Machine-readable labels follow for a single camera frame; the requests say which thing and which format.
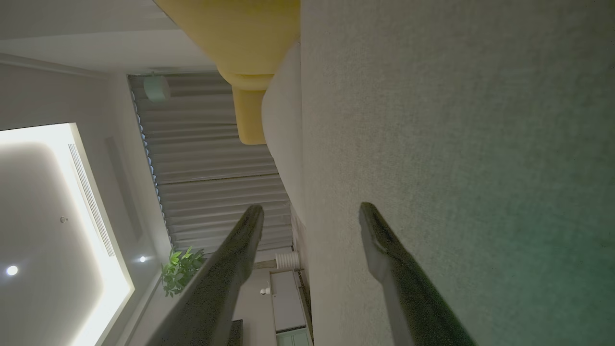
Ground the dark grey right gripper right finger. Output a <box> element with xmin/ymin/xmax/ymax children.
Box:
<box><xmin>359</xmin><ymin>202</ymin><xmax>476</xmax><ymax>346</ymax></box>

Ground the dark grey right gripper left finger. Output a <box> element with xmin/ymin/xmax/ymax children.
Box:
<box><xmin>147</xmin><ymin>205</ymin><xmax>265</xmax><ymax>346</ymax></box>

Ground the green leafy plant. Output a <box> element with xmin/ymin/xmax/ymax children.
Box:
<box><xmin>161</xmin><ymin>246</ymin><xmax>205</xmax><ymax>297</ymax></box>

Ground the pale green TV cabinet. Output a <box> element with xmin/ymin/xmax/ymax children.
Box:
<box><xmin>270</xmin><ymin>270</ymin><xmax>314</xmax><ymax>346</ymax></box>

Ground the white ribbed vase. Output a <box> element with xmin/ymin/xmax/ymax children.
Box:
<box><xmin>275</xmin><ymin>252</ymin><xmax>300</xmax><ymax>271</ymax></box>

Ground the grey pleated curtain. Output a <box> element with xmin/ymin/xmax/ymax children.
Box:
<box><xmin>129</xmin><ymin>72</ymin><xmax>295</xmax><ymax>255</ymax></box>

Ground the grey fabric sofa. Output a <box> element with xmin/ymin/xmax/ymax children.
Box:
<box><xmin>262</xmin><ymin>0</ymin><xmax>615</xmax><ymax>346</ymax></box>

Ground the yellow sofa back cushion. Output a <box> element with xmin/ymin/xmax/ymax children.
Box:
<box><xmin>154</xmin><ymin>0</ymin><xmax>301</xmax><ymax>92</ymax></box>
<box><xmin>233</xmin><ymin>86</ymin><xmax>268</xmax><ymax>146</ymax></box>

